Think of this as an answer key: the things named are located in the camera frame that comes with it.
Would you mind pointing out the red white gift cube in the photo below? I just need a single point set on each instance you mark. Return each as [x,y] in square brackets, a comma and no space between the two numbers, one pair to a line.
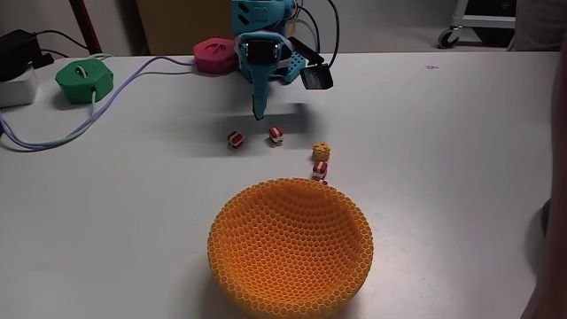
[235,139]
[275,135]
[319,170]

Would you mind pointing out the yellow brick cube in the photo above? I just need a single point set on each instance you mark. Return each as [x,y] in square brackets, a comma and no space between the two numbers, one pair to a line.
[321,151]

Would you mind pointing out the yellow honeycomb basket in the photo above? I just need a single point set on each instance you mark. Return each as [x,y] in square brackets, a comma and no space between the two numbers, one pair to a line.
[290,248]

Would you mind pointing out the pink round puck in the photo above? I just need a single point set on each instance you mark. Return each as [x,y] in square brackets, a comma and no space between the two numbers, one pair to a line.
[215,55]

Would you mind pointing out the green round puck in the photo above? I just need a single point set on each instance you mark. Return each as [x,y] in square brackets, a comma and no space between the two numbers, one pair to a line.
[84,81]

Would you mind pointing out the red pole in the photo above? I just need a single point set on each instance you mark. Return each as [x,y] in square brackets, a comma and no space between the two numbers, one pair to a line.
[86,26]

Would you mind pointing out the white box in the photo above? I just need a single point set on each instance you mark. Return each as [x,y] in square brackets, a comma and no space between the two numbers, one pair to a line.
[17,91]

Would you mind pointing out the black power adapter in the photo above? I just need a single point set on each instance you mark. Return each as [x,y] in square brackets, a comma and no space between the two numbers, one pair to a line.
[17,53]

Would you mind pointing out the person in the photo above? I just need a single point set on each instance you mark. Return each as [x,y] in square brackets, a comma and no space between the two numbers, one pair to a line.
[556,199]

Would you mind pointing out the black camera box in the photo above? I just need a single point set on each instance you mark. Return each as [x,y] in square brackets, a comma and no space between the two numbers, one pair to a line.
[317,76]

